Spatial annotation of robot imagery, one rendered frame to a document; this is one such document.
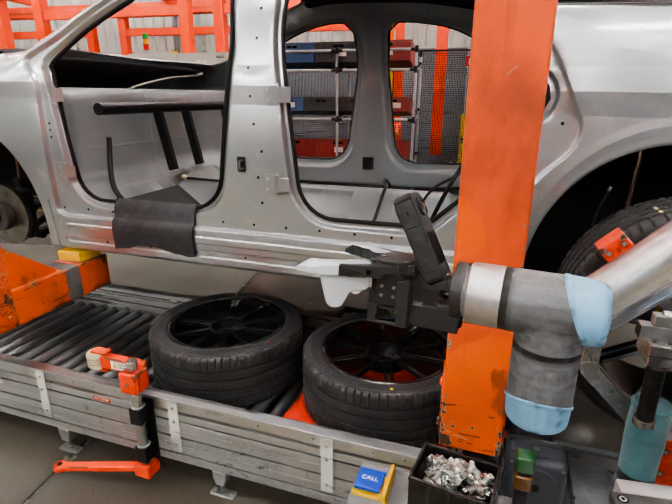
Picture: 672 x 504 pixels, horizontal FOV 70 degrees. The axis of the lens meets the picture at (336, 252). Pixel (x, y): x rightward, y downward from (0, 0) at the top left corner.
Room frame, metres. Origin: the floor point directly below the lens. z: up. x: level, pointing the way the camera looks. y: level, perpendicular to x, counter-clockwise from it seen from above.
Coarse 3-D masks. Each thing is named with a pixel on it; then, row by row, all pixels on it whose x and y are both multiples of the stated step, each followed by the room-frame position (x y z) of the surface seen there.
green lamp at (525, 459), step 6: (522, 450) 0.91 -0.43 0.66; (528, 450) 0.91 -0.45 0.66; (516, 456) 0.91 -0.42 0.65; (522, 456) 0.89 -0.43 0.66; (528, 456) 0.89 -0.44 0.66; (534, 456) 0.89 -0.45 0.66; (516, 462) 0.89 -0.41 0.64; (522, 462) 0.88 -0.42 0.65; (528, 462) 0.88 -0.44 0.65; (534, 462) 0.88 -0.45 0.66; (516, 468) 0.89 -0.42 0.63; (522, 468) 0.88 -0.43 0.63; (528, 468) 0.88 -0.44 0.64; (534, 468) 0.88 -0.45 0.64
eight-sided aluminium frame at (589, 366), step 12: (588, 348) 1.11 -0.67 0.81; (600, 348) 1.10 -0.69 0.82; (588, 360) 1.11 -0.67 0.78; (588, 372) 1.11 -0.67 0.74; (600, 372) 1.10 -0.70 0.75; (600, 384) 1.10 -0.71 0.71; (612, 384) 1.10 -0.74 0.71; (612, 396) 1.09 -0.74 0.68; (624, 396) 1.12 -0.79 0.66; (624, 408) 1.08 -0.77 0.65; (624, 420) 1.08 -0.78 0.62
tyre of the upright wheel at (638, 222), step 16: (640, 208) 1.31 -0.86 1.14; (656, 208) 1.25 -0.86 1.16; (608, 224) 1.32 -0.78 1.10; (624, 224) 1.24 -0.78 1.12; (640, 224) 1.19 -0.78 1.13; (656, 224) 1.16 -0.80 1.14; (592, 240) 1.30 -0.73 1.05; (640, 240) 1.16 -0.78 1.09; (576, 256) 1.31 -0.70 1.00; (592, 256) 1.21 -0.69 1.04; (560, 272) 1.39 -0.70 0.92; (576, 272) 1.23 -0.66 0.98; (592, 272) 1.19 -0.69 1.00; (576, 384) 1.21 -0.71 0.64; (592, 400) 1.18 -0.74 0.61
